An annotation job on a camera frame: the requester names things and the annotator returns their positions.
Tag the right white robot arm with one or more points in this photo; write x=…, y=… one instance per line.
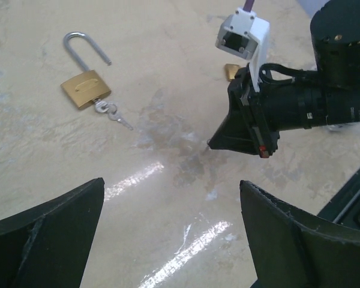
x=267, y=98

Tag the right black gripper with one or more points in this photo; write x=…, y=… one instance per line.
x=245, y=128

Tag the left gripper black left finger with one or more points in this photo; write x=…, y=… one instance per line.
x=48, y=245

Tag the small brass padlock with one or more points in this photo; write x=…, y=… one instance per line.
x=230, y=71

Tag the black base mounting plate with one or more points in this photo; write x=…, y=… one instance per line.
x=344, y=207

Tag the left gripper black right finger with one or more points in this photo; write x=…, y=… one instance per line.
x=294, y=248

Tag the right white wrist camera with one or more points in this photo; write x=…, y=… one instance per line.
x=245, y=35

